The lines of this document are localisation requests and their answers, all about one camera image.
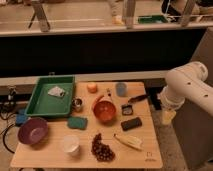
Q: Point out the orange bowl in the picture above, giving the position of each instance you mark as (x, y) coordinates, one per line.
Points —
(104, 111)

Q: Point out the blue box beside table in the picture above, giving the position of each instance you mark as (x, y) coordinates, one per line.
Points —
(20, 117)

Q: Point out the dark red grape bunch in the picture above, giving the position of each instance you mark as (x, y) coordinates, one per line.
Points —
(101, 151)

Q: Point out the green bin in background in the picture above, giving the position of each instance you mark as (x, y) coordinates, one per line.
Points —
(150, 19)

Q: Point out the black rectangular block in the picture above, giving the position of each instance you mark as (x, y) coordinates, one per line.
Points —
(132, 123)

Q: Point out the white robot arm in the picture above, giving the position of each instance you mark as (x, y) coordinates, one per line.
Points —
(185, 82)

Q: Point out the green plastic tray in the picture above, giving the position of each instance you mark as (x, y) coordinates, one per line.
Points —
(42, 104)

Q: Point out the yellow banana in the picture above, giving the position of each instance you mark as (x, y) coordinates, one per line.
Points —
(130, 141)

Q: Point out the white paper cup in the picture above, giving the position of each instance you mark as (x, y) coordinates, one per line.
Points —
(71, 144)

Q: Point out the orange fruit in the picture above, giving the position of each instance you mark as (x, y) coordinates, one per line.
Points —
(92, 87)

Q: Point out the purple plastic bowl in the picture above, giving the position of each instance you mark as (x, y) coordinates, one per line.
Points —
(33, 131)

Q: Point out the small black square box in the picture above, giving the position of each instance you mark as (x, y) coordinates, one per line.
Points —
(127, 109)

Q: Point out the green sponge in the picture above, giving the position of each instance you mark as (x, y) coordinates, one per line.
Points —
(77, 123)

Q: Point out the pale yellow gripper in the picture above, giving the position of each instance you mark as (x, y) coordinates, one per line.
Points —
(168, 116)

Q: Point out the crumpled white cloth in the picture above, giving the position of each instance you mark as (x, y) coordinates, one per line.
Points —
(56, 92)

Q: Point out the small metal cup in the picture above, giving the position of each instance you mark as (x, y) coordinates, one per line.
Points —
(77, 104)

